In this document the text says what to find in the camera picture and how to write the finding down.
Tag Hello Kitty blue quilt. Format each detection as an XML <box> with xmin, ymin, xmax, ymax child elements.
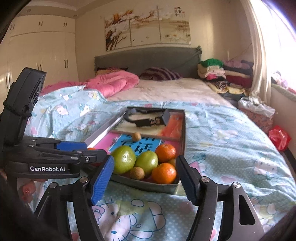
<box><xmin>25</xmin><ymin>87</ymin><xmax>295</xmax><ymax>240</ymax></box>

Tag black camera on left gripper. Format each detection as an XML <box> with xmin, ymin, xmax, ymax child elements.
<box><xmin>1</xmin><ymin>67</ymin><xmax>46</xmax><ymax>147</ymax></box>

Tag pink quilt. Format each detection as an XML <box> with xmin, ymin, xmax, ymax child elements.
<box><xmin>40</xmin><ymin>70</ymin><xmax>139</xmax><ymax>98</ymax></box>

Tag orange tangerine front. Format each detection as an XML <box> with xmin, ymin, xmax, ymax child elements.
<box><xmin>152</xmin><ymin>163</ymin><xmax>177</xmax><ymax>184</ymax></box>

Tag small brown longan fruit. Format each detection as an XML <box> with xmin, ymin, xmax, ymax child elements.
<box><xmin>132</xmin><ymin>132</ymin><xmax>142</xmax><ymax>142</ymax></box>

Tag pink Chinese workbook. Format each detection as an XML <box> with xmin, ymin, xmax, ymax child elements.
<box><xmin>94</xmin><ymin>132</ymin><xmax>181</xmax><ymax>156</ymax></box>

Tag grey bed headboard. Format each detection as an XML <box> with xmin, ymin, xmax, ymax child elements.
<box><xmin>94</xmin><ymin>46</ymin><xmax>202</xmax><ymax>78</ymax></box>

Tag striped purple pillow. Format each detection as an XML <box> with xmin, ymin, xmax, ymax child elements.
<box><xmin>139</xmin><ymin>67</ymin><xmax>182</xmax><ymax>81</ymax></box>

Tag white plastic bag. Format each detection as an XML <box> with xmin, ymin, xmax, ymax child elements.
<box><xmin>238</xmin><ymin>97</ymin><xmax>275</xmax><ymax>118</ymax></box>

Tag black gripper part in box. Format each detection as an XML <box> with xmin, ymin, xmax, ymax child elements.
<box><xmin>122</xmin><ymin>107</ymin><xmax>171</xmax><ymax>128</ymax></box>

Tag large green fruit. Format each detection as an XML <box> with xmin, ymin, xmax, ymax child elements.
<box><xmin>111</xmin><ymin>146</ymin><xmax>137</xmax><ymax>175</ymax></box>

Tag cream curtain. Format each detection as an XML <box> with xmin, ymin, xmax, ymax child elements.
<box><xmin>241</xmin><ymin>1</ymin><xmax>274</xmax><ymax>105</ymax></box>

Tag tree wall painting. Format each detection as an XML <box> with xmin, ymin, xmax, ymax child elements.
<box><xmin>104</xmin><ymin>4</ymin><xmax>191</xmax><ymax>52</ymax></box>

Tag pile of folded clothes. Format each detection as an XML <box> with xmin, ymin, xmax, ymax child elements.
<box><xmin>197</xmin><ymin>58</ymin><xmax>254</xmax><ymax>98</ymax></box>

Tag small yellow-brown fruit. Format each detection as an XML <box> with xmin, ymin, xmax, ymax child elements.
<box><xmin>129</xmin><ymin>167</ymin><xmax>145</xmax><ymax>180</ymax></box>

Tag large orange tangerine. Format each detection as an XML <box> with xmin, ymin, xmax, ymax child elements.
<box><xmin>155</xmin><ymin>144</ymin><xmax>177</xmax><ymax>163</ymax></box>

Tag small brown kiwi fruit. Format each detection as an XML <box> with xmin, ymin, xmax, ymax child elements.
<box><xmin>168</xmin><ymin>159</ymin><xmax>176</xmax><ymax>167</ymax></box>

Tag red plastic bag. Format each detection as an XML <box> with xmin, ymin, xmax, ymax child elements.
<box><xmin>268</xmin><ymin>126</ymin><xmax>291</xmax><ymax>151</ymax></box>

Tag person's left hand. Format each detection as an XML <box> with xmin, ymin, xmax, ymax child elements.
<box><xmin>17</xmin><ymin>178</ymin><xmax>47</xmax><ymax>204</ymax></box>

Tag small green fruit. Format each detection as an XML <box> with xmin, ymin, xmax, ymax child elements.
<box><xmin>134</xmin><ymin>151</ymin><xmax>159</xmax><ymax>177</ymax></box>

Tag red tomato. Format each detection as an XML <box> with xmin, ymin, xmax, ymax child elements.
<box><xmin>143</xmin><ymin>176</ymin><xmax>154</xmax><ymax>183</ymax></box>

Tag white wardrobe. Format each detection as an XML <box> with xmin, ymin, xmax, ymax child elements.
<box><xmin>1</xmin><ymin>15</ymin><xmax>79</xmax><ymax>100</ymax></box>

